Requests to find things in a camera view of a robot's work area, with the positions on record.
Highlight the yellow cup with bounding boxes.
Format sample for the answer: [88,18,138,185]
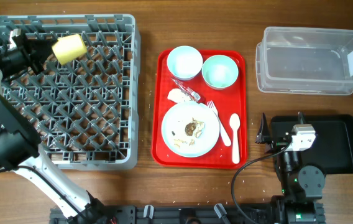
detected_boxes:
[52,34,87,65]

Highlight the mint green bowl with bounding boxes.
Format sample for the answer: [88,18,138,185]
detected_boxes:
[201,55,239,90]

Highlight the red foil wrapper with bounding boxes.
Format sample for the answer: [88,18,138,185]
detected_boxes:
[171,78,202,103]

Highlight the light blue bowl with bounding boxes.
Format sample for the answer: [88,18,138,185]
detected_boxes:
[167,45,203,80]

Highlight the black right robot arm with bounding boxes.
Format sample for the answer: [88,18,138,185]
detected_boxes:
[255,113,326,224]

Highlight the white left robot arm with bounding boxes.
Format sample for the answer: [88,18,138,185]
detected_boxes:
[0,29,107,223]

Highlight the grey dishwasher rack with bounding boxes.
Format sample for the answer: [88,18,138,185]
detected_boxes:
[0,14,141,170]

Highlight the white plastic spoon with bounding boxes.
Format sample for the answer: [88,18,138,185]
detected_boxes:
[229,113,241,164]

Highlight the white plastic fork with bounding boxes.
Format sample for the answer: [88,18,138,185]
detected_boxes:
[206,100,232,147]

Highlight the black plastic tray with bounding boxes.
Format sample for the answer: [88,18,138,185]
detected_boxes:
[270,114,353,175]

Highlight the clear plastic bin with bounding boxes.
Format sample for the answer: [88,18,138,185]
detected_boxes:
[255,27,353,95]

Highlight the food scraps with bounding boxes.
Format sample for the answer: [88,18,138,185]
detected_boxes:
[171,118,205,148]

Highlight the light blue plate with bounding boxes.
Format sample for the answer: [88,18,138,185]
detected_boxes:
[161,101,220,157]

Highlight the red plastic tray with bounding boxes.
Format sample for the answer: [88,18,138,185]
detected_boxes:
[151,49,248,169]

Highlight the crumpled white napkin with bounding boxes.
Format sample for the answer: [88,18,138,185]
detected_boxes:
[167,88,191,103]

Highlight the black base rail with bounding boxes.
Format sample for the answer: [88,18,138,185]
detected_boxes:
[48,203,325,224]

